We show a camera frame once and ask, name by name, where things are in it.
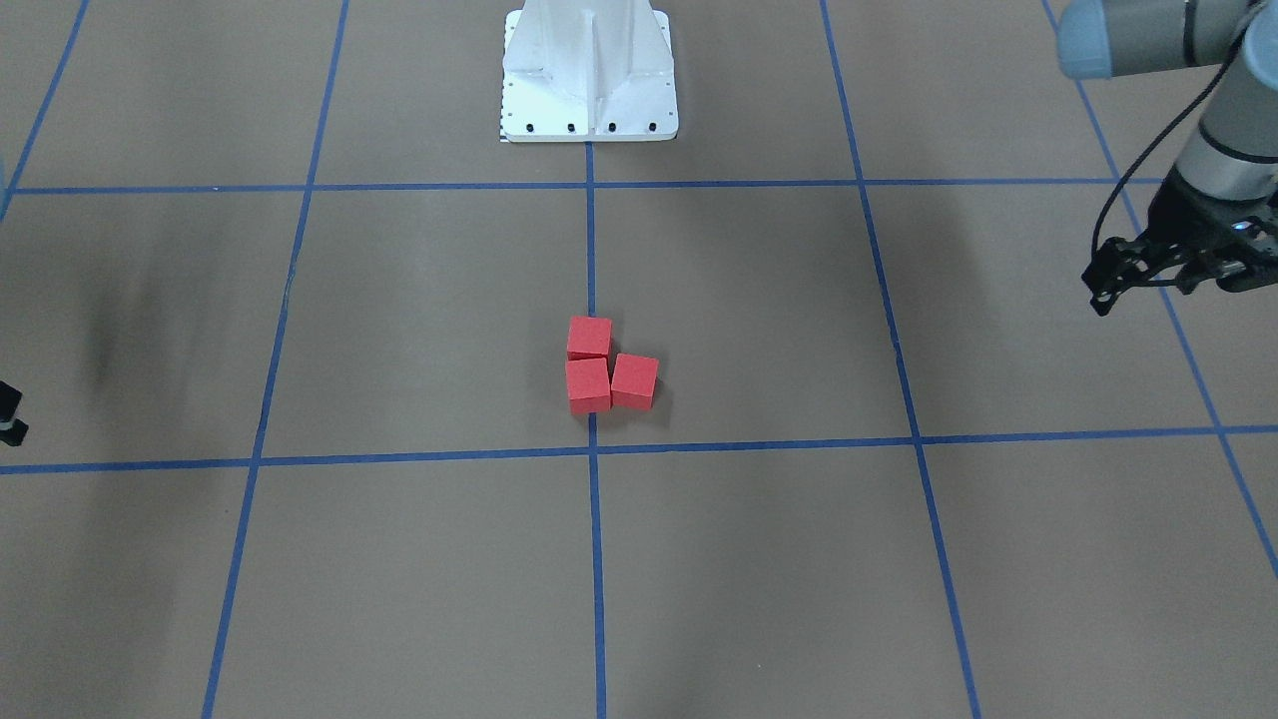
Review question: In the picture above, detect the brown paper table mat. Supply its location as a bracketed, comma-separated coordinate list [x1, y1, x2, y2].
[3, 1, 1275, 718]

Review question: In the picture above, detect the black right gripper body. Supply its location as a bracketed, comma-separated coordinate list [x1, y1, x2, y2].
[0, 381, 29, 447]

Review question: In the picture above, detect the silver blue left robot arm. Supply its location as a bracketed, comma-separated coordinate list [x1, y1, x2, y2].
[1057, 1, 1277, 315]

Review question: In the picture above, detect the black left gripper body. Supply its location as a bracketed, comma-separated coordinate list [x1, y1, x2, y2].
[1082, 176, 1277, 315]

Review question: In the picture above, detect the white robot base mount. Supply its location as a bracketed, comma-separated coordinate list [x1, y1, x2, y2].
[498, 1, 680, 143]

